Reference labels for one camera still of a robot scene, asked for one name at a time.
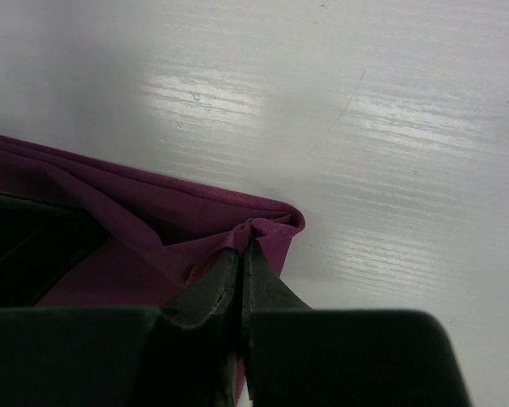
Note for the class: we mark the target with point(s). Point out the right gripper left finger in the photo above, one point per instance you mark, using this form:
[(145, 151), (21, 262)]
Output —
[(182, 354)]

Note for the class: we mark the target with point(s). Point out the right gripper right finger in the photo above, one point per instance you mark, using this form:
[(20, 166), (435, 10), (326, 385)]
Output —
[(298, 356)]

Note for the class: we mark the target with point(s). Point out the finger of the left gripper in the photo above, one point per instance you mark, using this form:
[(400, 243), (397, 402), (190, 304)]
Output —
[(40, 243)]

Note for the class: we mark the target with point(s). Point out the purple cloth napkin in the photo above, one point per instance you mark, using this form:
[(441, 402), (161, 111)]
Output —
[(165, 233)]

